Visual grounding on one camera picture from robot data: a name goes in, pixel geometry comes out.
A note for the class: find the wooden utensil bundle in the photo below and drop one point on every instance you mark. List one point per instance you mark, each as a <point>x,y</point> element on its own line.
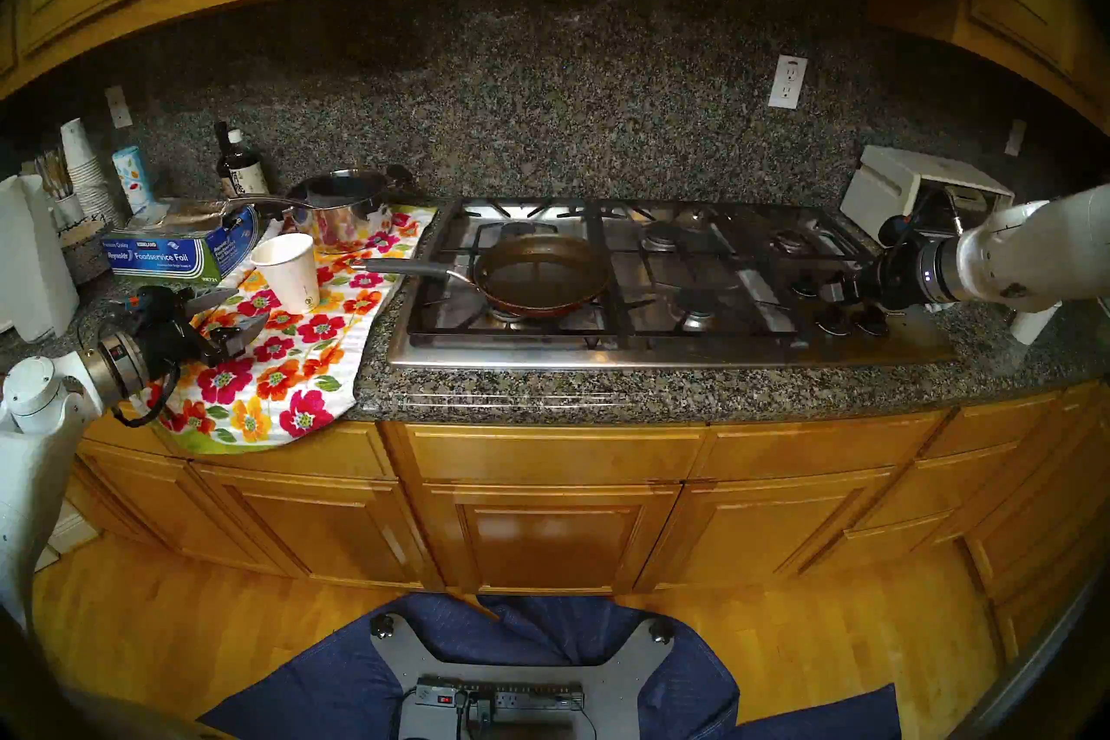
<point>54,175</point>

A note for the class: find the blue foodservice foil box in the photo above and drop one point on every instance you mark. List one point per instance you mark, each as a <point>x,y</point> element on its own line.
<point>173,253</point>

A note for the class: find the wooden drawer front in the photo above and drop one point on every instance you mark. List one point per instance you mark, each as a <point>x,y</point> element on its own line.
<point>360,452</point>
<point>555,454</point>
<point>815,443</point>

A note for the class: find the black stove knob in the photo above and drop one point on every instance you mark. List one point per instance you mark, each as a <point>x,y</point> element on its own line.
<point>834,322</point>
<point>804,284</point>
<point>871,324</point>

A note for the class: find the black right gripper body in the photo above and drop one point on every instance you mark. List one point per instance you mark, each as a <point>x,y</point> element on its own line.
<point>893,270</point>

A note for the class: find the stainless steel gas cooktop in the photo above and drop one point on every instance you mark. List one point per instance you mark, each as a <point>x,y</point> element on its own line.
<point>564,352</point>

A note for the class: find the white toaster oven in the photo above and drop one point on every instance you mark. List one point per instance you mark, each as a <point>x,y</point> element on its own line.
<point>884,188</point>

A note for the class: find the small white wall plate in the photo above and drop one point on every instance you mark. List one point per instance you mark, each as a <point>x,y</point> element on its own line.
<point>1015,137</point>

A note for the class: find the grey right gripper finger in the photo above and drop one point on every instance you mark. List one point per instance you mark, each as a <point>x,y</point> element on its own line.
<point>837,281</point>
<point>847,304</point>

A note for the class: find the stainless steel saucepan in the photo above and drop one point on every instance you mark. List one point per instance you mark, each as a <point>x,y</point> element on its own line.
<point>342,218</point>

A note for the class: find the stack of white paper cups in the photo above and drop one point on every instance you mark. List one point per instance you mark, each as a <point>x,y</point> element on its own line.
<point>82,157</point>

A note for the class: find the dark blue moving blanket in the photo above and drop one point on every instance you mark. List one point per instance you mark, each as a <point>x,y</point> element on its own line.
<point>303,695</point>

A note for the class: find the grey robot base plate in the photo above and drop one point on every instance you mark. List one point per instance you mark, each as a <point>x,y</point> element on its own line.
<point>616,686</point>

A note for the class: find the white paper cup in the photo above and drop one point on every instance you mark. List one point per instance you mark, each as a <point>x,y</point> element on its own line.
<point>1032,326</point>
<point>290,274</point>

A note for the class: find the white duplex wall outlet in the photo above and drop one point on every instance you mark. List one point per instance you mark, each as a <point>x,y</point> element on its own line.
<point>787,81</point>

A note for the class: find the grey power strip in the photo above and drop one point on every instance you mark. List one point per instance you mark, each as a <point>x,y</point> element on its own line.
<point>529,697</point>

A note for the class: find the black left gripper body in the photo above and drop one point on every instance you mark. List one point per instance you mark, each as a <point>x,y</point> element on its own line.
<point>169,331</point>

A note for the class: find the patterned blue paper cup stack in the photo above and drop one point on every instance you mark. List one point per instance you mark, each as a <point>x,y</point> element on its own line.
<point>132,179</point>

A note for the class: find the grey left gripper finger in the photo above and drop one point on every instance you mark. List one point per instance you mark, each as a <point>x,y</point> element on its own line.
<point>243,338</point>
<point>212,300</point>

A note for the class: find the narrow black cast iron grate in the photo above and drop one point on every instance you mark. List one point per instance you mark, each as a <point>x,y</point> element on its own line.
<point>837,248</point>

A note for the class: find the dark bottle with white label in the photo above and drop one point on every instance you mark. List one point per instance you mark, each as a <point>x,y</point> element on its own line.
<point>247,173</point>

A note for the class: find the white utensil holder cup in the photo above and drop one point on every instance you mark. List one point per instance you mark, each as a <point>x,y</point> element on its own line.
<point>65,209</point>

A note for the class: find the white wall switch plate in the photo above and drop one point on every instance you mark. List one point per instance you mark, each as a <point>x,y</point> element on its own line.
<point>117,107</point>

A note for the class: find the wooden lower cabinet run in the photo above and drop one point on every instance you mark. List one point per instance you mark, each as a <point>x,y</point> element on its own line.
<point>997,487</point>

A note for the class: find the floral kitchen towel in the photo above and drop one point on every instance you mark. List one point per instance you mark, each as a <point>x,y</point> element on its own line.
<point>295,374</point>

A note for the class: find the white paper towel roll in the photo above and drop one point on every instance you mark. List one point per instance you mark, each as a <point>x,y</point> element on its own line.
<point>30,261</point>

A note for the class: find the dark nonstick frying pan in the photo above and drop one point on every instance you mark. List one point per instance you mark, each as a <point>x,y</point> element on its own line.
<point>546,274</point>

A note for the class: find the wooden cabinet door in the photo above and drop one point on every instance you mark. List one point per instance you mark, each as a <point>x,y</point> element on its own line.
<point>754,526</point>
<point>546,539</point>
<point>321,530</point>

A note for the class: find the woven patterned basket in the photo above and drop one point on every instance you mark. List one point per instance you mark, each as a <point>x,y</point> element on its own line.
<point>85,253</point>

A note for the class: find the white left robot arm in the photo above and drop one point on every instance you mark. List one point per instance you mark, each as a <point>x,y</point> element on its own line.
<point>35,469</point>

